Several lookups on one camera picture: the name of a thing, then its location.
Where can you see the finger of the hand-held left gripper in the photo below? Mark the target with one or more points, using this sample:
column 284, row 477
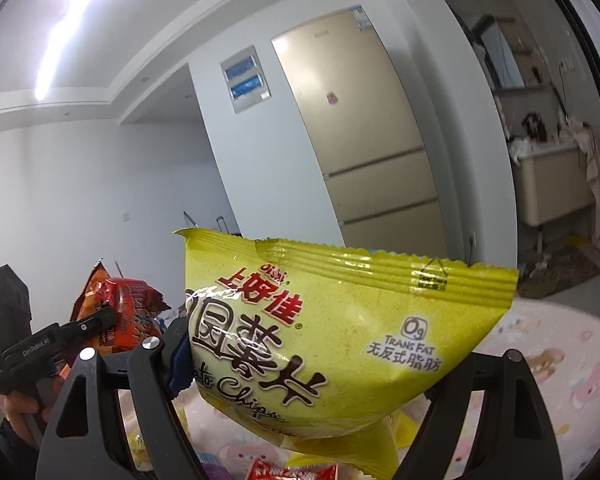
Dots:
column 90, row 324

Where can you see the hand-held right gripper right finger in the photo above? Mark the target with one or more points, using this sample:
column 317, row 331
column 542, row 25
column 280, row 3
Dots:
column 480, row 385

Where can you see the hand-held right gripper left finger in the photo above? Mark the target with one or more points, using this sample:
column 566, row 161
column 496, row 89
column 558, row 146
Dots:
column 179, row 360

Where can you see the orange red snack bag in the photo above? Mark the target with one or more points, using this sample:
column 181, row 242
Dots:
column 125, row 295

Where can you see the red chocolate pie packet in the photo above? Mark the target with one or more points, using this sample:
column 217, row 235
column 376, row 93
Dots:
column 290, row 474

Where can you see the person's left hand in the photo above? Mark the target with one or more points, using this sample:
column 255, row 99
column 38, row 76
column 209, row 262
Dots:
column 22, row 407

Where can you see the pink cartoon printed mat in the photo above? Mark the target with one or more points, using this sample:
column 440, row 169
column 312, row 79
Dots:
column 555, row 360

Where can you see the brown door mat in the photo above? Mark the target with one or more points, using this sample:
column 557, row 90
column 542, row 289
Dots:
column 560, row 270

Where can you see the grey mop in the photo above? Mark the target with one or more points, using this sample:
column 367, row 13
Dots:
column 190, row 220

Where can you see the black suitcase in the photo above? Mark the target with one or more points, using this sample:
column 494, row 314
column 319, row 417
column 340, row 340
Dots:
column 218, row 224

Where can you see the beige vanity cabinet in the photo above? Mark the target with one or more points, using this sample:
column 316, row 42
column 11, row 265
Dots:
column 550, row 185

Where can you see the beige hanging towel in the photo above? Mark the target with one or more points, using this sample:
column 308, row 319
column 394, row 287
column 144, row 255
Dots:
column 597, row 160

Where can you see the gold refrigerator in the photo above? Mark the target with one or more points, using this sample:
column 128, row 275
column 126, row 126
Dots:
column 360, row 160

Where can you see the pink fridge magnet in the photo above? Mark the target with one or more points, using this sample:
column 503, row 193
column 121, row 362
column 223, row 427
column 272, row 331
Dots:
column 331, row 97

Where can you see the bathroom mirror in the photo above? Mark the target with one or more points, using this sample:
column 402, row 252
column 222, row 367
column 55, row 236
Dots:
column 500, row 55

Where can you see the white wall socket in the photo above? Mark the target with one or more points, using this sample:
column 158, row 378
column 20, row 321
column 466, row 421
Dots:
column 472, row 239

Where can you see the grey wall electrical panel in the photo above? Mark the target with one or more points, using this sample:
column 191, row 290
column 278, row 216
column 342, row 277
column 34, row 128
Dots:
column 245, row 80

